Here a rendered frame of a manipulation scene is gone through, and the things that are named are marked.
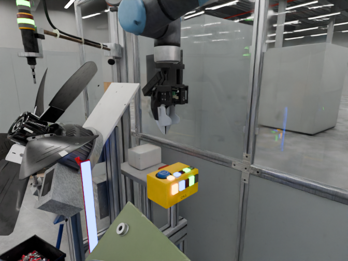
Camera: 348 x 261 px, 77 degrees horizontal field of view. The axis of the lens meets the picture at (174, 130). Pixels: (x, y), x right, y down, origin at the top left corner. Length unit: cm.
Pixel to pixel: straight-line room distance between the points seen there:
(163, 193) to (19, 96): 585
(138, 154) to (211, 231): 60
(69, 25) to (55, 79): 747
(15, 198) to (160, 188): 50
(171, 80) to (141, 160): 75
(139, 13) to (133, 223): 42
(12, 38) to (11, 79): 691
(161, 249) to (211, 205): 108
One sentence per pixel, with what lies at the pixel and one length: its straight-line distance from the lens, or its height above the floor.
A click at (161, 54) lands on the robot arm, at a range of 62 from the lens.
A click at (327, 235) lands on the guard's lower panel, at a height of 81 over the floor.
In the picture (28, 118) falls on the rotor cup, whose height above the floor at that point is 125.
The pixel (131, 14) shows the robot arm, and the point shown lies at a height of 152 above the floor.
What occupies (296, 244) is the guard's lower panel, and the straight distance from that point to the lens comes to 114.
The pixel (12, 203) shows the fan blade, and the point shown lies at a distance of 93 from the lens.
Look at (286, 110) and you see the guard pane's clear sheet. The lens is 97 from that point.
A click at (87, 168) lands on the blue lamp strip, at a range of 58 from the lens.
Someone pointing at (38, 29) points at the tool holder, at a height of 154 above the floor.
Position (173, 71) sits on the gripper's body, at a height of 140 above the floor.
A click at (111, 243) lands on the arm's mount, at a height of 122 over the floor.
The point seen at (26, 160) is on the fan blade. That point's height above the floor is 117.
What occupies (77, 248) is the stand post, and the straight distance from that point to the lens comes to 127.
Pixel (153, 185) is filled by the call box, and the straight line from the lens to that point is 74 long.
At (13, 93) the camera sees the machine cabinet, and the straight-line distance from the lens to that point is 637.
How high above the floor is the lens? 139
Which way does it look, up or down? 14 degrees down
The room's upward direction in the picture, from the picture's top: straight up
